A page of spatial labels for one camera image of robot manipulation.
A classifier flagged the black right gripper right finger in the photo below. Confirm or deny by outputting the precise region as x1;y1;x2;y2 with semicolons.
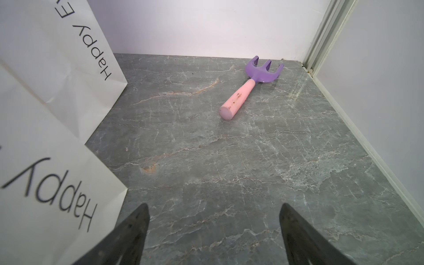
279;203;354;265

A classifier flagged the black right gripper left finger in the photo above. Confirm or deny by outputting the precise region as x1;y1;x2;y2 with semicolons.
74;203;150;265

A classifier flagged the large white party paper bag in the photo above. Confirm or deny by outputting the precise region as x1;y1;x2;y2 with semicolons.
1;68;127;265

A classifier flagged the small white party paper bag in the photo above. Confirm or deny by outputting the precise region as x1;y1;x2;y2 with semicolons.
1;1;127;142

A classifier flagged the pink purple toy rake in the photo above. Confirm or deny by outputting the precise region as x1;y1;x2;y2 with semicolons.
219;56;284;120

